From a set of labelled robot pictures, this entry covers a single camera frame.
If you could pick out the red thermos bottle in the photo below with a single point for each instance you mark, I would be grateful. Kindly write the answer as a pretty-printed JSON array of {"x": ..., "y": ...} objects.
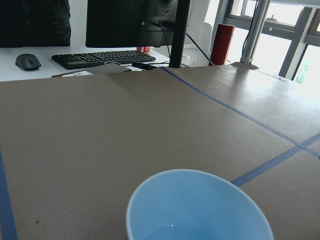
[{"x": 221, "y": 44}]

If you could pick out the black computer monitor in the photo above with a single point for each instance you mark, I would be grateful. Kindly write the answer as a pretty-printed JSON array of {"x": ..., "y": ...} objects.
[{"x": 134, "y": 23}]

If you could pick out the black frame post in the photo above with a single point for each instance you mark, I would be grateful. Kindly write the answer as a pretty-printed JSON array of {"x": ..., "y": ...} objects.
[{"x": 179, "y": 33}]

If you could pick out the black computer mouse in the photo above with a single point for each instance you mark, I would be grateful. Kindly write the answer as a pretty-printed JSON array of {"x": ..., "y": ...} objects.
[{"x": 27, "y": 62}]

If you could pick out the red soda can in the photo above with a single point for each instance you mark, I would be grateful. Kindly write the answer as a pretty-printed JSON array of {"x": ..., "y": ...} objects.
[{"x": 143, "y": 49}]

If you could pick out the black keyboard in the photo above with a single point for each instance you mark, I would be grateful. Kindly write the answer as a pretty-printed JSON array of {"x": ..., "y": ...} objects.
[{"x": 94, "y": 59}]

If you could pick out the light blue plastic cup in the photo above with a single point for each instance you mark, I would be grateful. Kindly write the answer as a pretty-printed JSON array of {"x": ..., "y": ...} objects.
[{"x": 187, "y": 204}]

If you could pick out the aluminium frame post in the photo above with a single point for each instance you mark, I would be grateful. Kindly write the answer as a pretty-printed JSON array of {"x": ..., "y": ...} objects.
[{"x": 255, "y": 29}]

